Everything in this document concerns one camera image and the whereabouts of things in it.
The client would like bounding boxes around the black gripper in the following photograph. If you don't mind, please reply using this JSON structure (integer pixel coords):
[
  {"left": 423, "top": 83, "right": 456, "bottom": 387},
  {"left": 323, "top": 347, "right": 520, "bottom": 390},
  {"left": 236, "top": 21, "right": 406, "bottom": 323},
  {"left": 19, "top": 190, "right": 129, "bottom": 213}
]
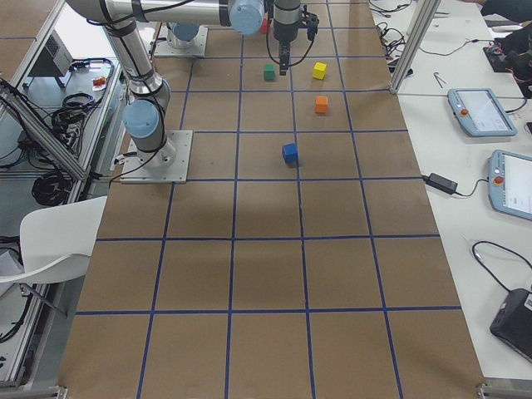
[{"left": 272, "top": 0, "right": 319, "bottom": 76}]

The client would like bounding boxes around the red wooden block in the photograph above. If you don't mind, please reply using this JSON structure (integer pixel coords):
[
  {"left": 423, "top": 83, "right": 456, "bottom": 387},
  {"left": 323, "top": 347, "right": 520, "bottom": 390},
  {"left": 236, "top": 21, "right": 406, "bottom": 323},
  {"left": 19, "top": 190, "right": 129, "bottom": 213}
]
[{"left": 259, "top": 17, "right": 269, "bottom": 35}]

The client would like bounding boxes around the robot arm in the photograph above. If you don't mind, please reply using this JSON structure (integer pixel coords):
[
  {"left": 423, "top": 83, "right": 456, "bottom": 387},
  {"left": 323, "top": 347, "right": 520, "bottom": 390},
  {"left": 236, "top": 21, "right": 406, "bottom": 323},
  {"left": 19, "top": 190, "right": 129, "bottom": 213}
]
[
  {"left": 67, "top": 1, "right": 319, "bottom": 81},
  {"left": 68, "top": 1, "right": 176, "bottom": 169}
]

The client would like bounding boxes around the green wooden block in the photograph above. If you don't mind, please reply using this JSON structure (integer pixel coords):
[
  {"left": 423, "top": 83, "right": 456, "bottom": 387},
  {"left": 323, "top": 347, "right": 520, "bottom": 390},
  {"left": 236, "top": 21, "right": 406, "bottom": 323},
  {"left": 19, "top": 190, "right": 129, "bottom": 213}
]
[{"left": 263, "top": 63, "right": 276, "bottom": 81}]

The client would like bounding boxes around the yellow wooden block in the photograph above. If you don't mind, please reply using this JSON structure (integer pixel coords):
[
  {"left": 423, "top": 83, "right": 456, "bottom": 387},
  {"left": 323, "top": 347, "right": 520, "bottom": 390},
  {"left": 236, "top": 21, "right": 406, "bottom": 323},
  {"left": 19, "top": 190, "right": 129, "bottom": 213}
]
[{"left": 312, "top": 62, "right": 328, "bottom": 81}]

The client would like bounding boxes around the orange wooden block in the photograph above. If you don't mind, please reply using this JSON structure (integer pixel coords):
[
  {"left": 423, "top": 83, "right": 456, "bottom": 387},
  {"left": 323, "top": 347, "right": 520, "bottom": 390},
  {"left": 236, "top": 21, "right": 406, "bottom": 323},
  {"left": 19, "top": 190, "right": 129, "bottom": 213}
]
[{"left": 314, "top": 95, "right": 329, "bottom": 115}]

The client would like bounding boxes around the blue wooden block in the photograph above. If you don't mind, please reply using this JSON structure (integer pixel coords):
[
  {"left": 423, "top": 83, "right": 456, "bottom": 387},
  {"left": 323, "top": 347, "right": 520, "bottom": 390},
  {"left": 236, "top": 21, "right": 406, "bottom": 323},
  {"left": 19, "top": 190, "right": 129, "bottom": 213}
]
[{"left": 282, "top": 143, "right": 298, "bottom": 167}]

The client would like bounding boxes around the allen key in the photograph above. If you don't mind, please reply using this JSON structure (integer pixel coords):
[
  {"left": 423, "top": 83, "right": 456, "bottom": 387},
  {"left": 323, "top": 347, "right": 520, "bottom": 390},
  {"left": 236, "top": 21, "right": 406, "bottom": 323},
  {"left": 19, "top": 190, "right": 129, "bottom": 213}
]
[{"left": 433, "top": 71, "right": 446, "bottom": 89}]

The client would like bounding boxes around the red snack packet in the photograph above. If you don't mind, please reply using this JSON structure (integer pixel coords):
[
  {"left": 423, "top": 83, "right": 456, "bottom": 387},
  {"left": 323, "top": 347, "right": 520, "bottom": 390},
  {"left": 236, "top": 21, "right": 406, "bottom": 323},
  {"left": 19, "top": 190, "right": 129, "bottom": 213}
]
[{"left": 92, "top": 76, "right": 106, "bottom": 91}]

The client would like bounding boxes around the black power adapter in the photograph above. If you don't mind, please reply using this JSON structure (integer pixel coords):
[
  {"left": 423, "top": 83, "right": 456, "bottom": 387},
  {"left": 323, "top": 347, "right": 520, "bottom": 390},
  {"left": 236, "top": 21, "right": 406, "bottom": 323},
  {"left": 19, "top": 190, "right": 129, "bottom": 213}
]
[{"left": 422, "top": 173, "right": 458, "bottom": 195}]

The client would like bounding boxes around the far teach pendant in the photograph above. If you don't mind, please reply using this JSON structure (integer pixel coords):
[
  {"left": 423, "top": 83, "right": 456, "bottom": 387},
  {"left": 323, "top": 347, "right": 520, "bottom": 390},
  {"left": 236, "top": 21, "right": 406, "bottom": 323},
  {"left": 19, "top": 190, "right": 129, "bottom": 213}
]
[{"left": 447, "top": 88, "right": 517, "bottom": 137}]

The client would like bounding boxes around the teach pendant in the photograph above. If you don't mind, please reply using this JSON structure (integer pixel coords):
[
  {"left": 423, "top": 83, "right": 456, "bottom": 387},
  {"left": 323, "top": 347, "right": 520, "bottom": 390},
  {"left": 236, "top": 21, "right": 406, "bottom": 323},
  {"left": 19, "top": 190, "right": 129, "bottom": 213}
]
[
  {"left": 447, "top": 88, "right": 517, "bottom": 137},
  {"left": 488, "top": 150, "right": 531, "bottom": 220}
]

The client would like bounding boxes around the grey control box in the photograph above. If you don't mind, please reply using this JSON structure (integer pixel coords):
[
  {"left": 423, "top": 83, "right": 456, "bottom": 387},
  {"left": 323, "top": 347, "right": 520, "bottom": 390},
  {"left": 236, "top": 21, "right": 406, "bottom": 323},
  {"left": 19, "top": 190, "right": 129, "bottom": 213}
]
[{"left": 24, "top": 30, "right": 73, "bottom": 88}]

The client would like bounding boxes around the near teach pendant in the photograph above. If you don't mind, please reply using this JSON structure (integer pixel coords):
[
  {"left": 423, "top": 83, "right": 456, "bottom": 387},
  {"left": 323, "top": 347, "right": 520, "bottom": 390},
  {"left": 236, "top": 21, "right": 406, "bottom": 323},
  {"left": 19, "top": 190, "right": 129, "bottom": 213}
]
[{"left": 488, "top": 150, "right": 531, "bottom": 220}]

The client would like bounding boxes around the white chair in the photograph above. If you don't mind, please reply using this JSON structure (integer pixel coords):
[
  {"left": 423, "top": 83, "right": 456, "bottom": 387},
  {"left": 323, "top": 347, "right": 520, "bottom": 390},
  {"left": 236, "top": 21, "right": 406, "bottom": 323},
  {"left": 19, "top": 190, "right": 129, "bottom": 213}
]
[{"left": 1, "top": 196, "right": 107, "bottom": 293}]

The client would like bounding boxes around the black laptop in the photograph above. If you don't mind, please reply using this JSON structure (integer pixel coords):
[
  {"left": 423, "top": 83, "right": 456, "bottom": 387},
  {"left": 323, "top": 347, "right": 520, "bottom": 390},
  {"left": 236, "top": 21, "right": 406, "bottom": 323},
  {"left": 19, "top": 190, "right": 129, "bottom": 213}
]
[{"left": 490, "top": 288, "right": 531, "bottom": 362}]

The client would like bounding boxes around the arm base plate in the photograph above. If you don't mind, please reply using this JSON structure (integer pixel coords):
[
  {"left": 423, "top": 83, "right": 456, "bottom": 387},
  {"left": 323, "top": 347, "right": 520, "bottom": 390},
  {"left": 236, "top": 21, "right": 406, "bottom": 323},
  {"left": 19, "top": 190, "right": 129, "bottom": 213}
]
[
  {"left": 155, "top": 25, "right": 208, "bottom": 58},
  {"left": 120, "top": 130, "right": 193, "bottom": 184}
]

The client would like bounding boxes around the aluminium frame post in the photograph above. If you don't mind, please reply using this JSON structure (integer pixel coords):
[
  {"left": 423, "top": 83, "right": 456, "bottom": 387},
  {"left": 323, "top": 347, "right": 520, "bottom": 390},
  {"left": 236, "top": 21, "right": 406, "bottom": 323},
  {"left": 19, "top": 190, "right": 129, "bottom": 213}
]
[{"left": 389, "top": 0, "right": 441, "bottom": 94}]

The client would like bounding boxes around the black cable bundle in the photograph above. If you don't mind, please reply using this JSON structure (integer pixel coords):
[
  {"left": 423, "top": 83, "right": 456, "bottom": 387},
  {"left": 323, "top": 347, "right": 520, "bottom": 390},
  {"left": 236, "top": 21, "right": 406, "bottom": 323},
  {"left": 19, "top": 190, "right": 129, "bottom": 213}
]
[{"left": 32, "top": 170, "right": 74, "bottom": 209}]

